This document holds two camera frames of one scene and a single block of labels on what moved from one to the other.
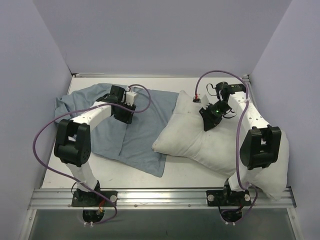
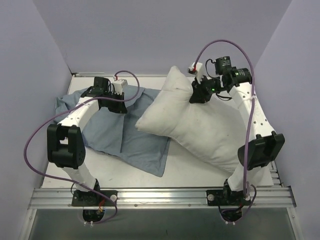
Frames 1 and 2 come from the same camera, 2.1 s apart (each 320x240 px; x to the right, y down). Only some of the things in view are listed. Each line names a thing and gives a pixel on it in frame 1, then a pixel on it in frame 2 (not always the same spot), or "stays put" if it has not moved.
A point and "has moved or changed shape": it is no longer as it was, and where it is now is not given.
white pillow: [184, 139] has moved or changed shape
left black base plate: [81, 199] stays put
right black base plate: [226, 197] stays put
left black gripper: [124, 114] to [116, 106]
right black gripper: [208, 119] to [199, 95]
